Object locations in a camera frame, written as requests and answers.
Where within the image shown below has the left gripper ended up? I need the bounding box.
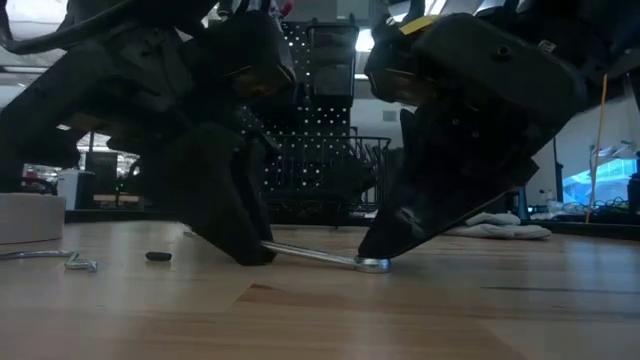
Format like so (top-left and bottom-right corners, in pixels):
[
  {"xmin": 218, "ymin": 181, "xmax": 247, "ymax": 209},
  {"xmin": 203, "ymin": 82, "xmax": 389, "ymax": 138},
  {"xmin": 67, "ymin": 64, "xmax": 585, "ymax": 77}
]
[{"xmin": 0, "ymin": 29, "xmax": 276, "ymax": 266}]

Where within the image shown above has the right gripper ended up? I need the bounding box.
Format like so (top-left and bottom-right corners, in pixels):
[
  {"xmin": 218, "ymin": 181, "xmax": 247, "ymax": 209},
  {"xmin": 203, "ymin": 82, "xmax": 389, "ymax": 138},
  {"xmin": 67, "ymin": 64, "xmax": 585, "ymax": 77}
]
[{"xmin": 358, "ymin": 14, "xmax": 589, "ymax": 259}]

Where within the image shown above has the large chrome combination wrench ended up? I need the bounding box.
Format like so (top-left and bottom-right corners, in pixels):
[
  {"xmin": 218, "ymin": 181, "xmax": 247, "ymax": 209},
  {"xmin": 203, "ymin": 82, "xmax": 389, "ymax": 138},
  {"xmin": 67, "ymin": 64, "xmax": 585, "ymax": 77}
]
[{"xmin": 259, "ymin": 240, "xmax": 392, "ymax": 275}]

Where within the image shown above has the grey striped work glove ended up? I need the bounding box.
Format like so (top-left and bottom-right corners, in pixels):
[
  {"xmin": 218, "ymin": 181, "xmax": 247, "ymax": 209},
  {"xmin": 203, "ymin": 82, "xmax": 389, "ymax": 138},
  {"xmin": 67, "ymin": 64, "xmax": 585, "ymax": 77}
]
[{"xmin": 444, "ymin": 212, "xmax": 551, "ymax": 240}]

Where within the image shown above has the black metal pegboard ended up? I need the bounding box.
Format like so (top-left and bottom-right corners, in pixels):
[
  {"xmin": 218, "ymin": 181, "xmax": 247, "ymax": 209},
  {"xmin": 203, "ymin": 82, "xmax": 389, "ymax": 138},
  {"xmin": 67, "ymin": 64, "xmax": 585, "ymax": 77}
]
[{"xmin": 239, "ymin": 19, "xmax": 361, "ymax": 221}]

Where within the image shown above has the white box appliance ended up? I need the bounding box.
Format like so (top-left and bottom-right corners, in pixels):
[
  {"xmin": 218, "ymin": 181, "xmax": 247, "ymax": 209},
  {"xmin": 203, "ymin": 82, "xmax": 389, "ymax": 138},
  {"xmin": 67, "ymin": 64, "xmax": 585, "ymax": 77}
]
[{"xmin": 57, "ymin": 169, "xmax": 96, "ymax": 211}]

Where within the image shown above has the tall black bin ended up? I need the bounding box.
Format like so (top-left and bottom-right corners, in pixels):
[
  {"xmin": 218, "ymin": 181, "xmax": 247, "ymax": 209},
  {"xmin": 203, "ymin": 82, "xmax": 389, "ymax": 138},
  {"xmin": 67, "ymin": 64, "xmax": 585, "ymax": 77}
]
[{"xmin": 305, "ymin": 22, "xmax": 360, "ymax": 99}]

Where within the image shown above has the blue lit screen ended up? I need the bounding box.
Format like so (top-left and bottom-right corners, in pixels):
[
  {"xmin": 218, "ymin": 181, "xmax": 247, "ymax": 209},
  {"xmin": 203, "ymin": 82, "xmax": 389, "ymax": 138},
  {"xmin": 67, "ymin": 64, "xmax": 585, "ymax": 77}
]
[{"xmin": 562, "ymin": 158, "xmax": 640, "ymax": 206}]

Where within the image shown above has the white masking tape roll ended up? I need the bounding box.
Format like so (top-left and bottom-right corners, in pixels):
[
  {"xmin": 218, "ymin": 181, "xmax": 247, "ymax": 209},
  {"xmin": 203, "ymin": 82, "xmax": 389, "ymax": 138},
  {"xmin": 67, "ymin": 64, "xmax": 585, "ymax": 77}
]
[{"xmin": 0, "ymin": 193, "xmax": 68, "ymax": 245}]

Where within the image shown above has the black wire basket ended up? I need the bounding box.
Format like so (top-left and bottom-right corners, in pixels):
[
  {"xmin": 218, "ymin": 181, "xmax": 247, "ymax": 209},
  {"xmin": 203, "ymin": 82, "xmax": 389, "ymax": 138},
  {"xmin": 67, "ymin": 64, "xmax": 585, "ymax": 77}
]
[{"xmin": 259, "ymin": 133, "xmax": 394, "ymax": 225}]

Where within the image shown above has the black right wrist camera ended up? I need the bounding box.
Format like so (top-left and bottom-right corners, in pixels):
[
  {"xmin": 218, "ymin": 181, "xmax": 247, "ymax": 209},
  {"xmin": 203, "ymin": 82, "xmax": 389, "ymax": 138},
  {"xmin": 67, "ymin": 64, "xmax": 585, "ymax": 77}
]
[{"xmin": 363, "ymin": 19, "xmax": 434, "ymax": 107}]

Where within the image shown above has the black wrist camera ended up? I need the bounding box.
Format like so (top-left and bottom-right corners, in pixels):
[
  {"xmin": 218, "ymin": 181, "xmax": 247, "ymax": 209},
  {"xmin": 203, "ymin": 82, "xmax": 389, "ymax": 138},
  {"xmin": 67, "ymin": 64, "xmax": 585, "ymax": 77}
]
[
  {"xmin": 194, "ymin": 9, "xmax": 297, "ymax": 101},
  {"xmin": 363, "ymin": 19, "xmax": 434, "ymax": 107}
]

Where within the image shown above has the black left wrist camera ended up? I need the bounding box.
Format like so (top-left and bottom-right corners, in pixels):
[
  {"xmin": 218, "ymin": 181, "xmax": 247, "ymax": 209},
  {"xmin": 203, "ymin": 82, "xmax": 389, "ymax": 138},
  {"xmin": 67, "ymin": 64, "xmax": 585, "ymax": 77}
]
[{"xmin": 194, "ymin": 9, "xmax": 297, "ymax": 101}]

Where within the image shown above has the tangled cable bundle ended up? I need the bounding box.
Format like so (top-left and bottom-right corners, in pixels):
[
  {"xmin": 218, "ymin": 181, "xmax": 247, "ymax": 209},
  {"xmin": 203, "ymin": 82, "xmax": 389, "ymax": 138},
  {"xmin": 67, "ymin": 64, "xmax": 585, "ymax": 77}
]
[{"xmin": 562, "ymin": 197, "xmax": 640, "ymax": 224}]

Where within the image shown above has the yellow cable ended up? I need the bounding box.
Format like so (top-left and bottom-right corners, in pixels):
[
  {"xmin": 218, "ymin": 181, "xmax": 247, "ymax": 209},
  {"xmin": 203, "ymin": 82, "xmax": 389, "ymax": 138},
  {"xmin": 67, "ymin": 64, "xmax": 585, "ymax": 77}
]
[{"xmin": 587, "ymin": 74, "xmax": 609, "ymax": 224}]

